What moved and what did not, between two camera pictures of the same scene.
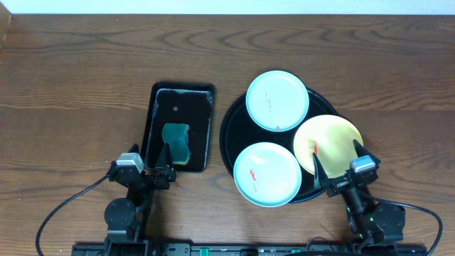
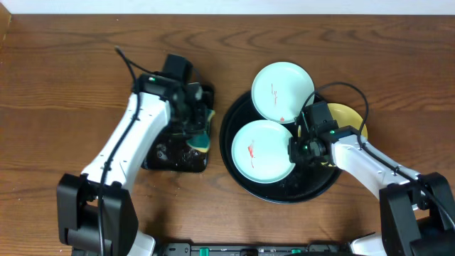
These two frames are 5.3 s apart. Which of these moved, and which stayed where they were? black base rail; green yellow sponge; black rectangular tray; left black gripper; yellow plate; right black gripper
Moved: right black gripper; yellow plate; green yellow sponge; left black gripper
Stayed: black rectangular tray; black base rail
